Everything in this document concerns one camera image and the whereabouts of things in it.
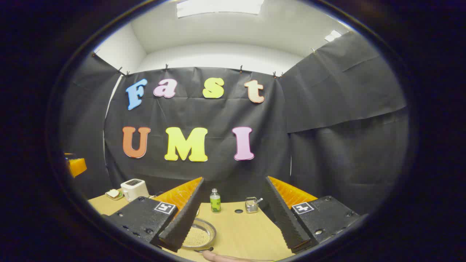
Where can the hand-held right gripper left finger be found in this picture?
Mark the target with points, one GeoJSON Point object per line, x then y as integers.
{"type": "Point", "coordinates": [185, 218]}

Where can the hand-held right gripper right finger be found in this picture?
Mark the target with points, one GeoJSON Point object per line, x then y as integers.
{"type": "Point", "coordinates": [285, 218]}

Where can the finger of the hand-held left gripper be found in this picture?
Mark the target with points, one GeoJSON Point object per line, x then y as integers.
{"type": "Point", "coordinates": [76, 166]}

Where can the stainless steel pot with beans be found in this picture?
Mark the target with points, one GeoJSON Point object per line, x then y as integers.
{"type": "Point", "coordinates": [203, 233]}

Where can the small metal spoon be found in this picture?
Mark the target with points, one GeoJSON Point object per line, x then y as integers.
{"type": "Point", "coordinates": [259, 200]}

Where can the green drink bottle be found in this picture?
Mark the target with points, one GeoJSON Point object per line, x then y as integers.
{"type": "Point", "coordinates": [215, 203]}

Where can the sandwich in small dish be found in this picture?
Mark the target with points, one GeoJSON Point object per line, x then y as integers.
{"type": "Point", "coordinates": [114, 194]}

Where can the white toaster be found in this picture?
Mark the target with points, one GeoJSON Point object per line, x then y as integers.
{"type": "Point", "coordinates": [134, 190]}

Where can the black backdrop cloth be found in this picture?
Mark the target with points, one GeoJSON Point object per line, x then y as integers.
{"type": "Point", "coordinates": [218, 112]}

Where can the small ceiling light panel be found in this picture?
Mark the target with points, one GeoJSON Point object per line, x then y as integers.
{"type": "Point", "coordinates": [332, 35]}

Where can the large ceiling light panel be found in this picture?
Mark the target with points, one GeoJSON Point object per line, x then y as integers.
{"type": "Point", "coordinates": [220, 7]}

